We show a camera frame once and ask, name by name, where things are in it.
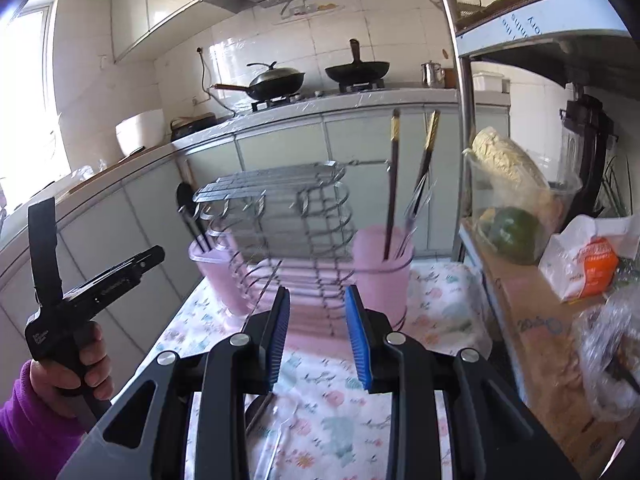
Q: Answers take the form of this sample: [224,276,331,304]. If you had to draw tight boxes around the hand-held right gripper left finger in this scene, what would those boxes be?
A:
[55,286,292,480]

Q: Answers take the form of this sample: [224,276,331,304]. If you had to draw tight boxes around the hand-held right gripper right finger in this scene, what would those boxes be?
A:
[344,285,581,480]

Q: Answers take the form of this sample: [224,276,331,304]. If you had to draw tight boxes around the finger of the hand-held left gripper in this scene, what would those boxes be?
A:
[60,245,167,313]
[27,196,65,313]

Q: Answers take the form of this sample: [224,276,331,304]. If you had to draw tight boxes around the shiny metal utensil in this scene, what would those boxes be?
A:
[244,391,298,480]

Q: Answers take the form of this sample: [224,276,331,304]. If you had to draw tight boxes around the pink plastic utensil cup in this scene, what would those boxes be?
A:
[351,225,417,333]
[187,242,256,318]

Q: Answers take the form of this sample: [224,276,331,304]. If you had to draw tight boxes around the black spoon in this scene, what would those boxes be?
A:
[175,181,213,253]

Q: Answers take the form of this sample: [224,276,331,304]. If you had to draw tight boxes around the metal wire utensil rack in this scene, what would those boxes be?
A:
[192,157,416,341]

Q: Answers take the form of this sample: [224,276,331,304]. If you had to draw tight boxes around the person's left forearm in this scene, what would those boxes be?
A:
[0,360,87,480]

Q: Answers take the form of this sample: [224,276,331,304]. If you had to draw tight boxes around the person's left hand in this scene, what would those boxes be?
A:
[27,320,117,417]

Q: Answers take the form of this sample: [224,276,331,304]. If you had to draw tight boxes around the kitchen counter cabinets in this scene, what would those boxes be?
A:
[0,87,511,361]

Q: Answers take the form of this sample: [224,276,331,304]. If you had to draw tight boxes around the floral tablecloth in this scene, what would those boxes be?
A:
[155,260,496,480]

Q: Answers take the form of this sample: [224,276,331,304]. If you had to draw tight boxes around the white rice cooker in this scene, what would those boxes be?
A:
[116,109,166,157]

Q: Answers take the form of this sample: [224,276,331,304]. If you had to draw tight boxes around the window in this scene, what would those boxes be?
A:
[0,0,71,211]

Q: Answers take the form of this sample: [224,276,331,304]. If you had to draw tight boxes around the dark flat griddle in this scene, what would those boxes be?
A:
[170,114,218,142]

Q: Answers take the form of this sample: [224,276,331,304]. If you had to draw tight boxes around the cardboard sheet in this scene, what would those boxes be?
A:
[470,240,640,480]

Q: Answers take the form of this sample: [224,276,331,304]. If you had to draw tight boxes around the green pepper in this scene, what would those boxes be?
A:
[487,207,541,265]

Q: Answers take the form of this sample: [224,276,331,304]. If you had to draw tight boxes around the white plastic bag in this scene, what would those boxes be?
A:
[539,214,640,303]

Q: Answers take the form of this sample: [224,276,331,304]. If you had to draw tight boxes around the napa cabbage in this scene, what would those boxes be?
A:
[472,127,551,201]

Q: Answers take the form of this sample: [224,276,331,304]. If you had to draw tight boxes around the clear plastic container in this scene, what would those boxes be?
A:
[462,147,583,266]

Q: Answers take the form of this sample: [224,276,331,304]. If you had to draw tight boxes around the gas stove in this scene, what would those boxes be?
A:
[250,79,388,112]

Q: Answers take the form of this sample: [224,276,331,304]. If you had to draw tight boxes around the clear plastic bag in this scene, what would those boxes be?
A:
[572,287,640,423]

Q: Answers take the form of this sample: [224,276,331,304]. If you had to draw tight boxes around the orange packet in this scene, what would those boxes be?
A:
[575,237,621,298]

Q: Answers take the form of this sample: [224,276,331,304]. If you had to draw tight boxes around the glass wok lid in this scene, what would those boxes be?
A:
[247,61,305,86]

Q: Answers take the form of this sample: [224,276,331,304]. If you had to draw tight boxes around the black frying wok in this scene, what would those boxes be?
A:
[325,38,391,83]

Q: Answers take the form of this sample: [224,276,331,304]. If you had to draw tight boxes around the steel kettle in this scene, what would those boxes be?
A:
[420,60,446,88]

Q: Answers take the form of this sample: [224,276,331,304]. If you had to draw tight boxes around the metal shelf rack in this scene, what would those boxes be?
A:
[425,0,640,480]

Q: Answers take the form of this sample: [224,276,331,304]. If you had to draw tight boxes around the white plastic box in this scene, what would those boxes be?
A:
[472,72,511,93]

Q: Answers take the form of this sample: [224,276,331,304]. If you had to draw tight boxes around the black blender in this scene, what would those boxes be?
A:
[559,95,621,231]

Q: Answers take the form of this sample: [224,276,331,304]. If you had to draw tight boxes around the black power cord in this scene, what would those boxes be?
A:
[197,47,236,118]

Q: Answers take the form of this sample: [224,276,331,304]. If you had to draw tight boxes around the black wok with long handle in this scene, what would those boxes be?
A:
[210,71,306,102]

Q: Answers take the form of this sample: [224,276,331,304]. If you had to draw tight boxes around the black utensil handle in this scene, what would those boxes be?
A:
[605,357,640,393]

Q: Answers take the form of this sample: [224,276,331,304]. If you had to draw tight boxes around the wall cabinet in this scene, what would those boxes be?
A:
[111,0,236,63]

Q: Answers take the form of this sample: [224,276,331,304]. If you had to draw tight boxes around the small wall shelf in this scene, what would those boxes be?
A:
[279,0,346,17]

